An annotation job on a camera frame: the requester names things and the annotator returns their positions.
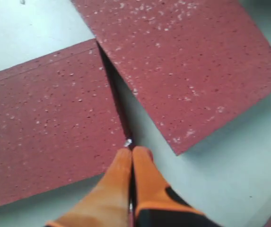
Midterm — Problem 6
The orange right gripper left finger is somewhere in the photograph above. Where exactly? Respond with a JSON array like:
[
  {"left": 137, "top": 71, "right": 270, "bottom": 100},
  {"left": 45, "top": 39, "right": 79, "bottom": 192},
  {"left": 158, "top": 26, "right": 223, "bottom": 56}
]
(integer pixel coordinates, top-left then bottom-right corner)
[{"left": 45, "top": 148, "right": 132, "bottom": 227}]

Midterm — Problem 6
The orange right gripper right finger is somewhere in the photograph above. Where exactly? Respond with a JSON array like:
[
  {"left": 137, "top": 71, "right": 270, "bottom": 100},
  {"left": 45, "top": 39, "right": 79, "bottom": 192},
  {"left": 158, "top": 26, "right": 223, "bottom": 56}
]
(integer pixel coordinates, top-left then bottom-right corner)
[{"left": 132, "top": 146, "right": 211, "bottom": 227}]

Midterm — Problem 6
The white-speckled red brick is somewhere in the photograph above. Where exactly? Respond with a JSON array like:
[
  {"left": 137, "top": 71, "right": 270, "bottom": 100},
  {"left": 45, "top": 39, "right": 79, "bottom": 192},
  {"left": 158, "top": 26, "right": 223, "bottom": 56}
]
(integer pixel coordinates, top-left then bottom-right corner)
[{"left": 0, "top": 39, "right": 129, "bottom": 206}]

